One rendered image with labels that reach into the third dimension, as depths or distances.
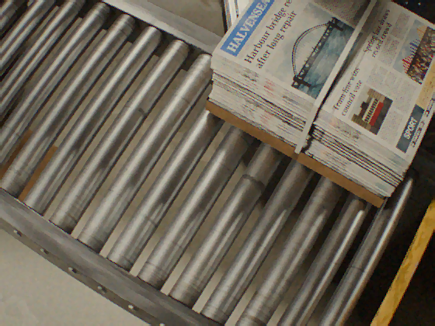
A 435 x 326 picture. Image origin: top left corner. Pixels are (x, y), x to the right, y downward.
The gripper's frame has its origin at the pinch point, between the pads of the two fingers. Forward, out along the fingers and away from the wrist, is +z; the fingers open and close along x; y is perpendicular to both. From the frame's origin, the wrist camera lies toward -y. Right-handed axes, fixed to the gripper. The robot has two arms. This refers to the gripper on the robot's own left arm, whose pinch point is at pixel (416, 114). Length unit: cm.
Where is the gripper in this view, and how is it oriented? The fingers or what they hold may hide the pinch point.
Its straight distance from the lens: 153.6
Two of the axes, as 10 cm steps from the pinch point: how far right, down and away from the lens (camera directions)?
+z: -8.7, -4.8, 1.2
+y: 0.8, -3.7, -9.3
